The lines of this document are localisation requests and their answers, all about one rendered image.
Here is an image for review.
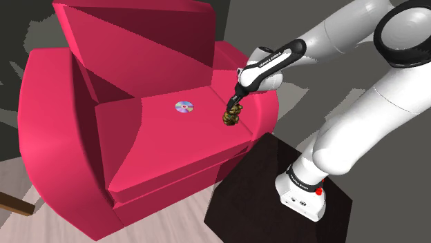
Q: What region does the dark robot stand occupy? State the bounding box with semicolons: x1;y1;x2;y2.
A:
204;132;354;243

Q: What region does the brown olive toy figure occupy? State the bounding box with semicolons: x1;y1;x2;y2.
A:
222;103;244;126

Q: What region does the shiny compact disc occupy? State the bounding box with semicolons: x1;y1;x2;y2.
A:
174;101;195;114

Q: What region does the pink armchair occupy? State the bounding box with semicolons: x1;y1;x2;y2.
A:
17;0;280;242

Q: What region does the brown wooden furniture piece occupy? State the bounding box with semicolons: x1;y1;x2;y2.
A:
0;191;36;217

